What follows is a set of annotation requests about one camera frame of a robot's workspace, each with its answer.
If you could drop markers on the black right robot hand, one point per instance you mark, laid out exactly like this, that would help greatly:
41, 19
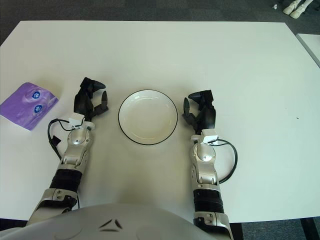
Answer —
208, 115

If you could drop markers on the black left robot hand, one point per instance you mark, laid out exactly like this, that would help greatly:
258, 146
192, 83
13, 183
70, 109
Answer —
82, 102

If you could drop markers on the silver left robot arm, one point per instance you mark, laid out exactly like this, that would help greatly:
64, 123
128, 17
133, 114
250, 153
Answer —
75, 150

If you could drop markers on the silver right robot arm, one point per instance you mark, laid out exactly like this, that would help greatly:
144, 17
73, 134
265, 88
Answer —
205, 160

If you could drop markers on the white plate with black rim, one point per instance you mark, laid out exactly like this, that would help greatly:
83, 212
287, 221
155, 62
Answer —
147, 117

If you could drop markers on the black table leg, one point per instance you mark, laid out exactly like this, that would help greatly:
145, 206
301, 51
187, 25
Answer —
307, 230
236, 232

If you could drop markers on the white side table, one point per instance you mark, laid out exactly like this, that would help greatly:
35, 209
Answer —
312, 45

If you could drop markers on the grey robot torso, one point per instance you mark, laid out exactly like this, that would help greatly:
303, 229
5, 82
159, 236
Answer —
112, 225

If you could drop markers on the white robot foot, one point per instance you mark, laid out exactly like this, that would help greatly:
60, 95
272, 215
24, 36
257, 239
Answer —
290, 8
300, 11

